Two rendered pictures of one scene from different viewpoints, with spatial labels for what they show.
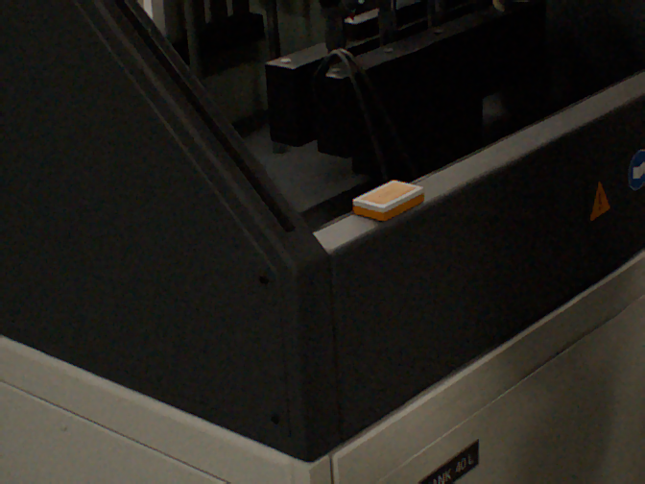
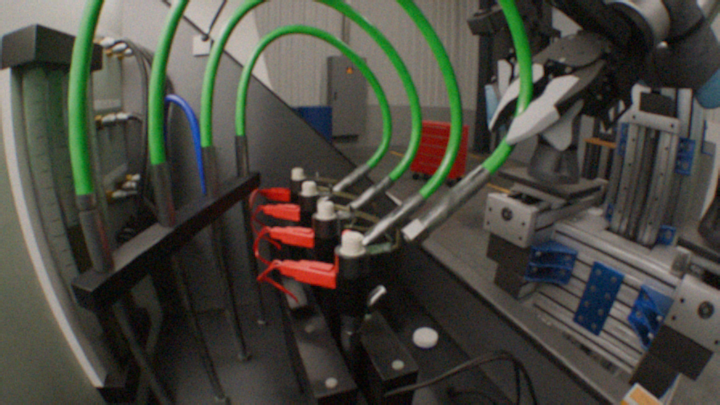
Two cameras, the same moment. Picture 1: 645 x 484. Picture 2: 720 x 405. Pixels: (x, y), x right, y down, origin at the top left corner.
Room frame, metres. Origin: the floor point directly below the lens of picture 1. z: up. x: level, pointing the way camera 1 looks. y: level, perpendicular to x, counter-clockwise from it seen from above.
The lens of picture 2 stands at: (1.25, 0.19, 1.21)
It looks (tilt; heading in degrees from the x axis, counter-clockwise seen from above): 19 degrees down; 297
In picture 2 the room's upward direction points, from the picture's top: 1 degrees clockwise
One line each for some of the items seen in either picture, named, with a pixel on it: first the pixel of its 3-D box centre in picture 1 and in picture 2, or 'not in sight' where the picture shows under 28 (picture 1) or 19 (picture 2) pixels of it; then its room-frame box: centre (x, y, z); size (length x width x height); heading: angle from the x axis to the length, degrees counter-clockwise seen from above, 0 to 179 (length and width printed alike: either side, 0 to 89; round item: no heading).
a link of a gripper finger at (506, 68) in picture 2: not in sight; (517, 90); (1.25, -0.34, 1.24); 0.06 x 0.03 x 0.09; 48
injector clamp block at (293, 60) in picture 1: (415, 98); (322, 328); (1.45, -0.10, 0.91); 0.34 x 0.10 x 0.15; 138
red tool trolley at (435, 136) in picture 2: not in sight; (439, 153); (2.27, -4.38, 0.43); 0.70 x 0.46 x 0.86; 169
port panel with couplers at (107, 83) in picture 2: not in sight; (116, 116); (1.72, 0.02, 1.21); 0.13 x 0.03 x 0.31; 138
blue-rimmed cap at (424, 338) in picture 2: not in sight; (425, 337); (1.33, -0.22, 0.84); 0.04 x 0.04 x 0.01
